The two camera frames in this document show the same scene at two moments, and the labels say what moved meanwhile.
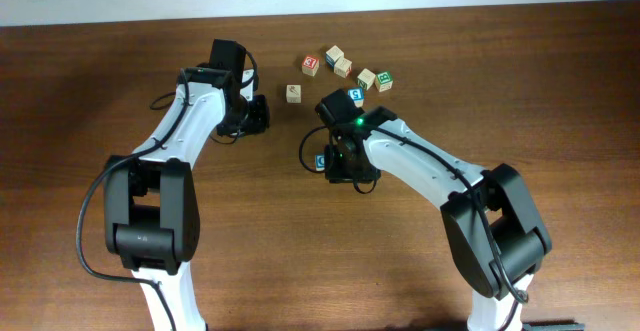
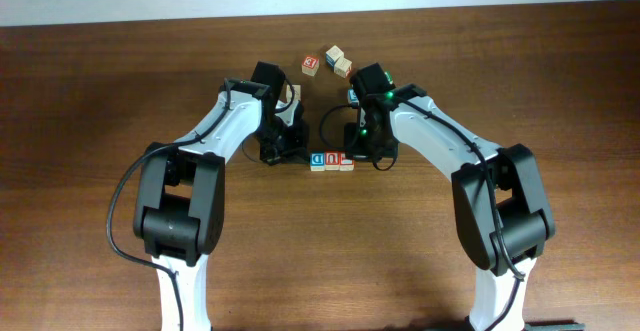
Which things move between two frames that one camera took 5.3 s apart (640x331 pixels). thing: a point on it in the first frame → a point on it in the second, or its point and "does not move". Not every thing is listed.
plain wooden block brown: (343, 67) does not move
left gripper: (261, 121) → (300, 149)
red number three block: (309, 65) does not move
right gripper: (350, 169) → (365, 149)
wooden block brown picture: (293, 93) does not move
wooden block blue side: (332, 55) does not move
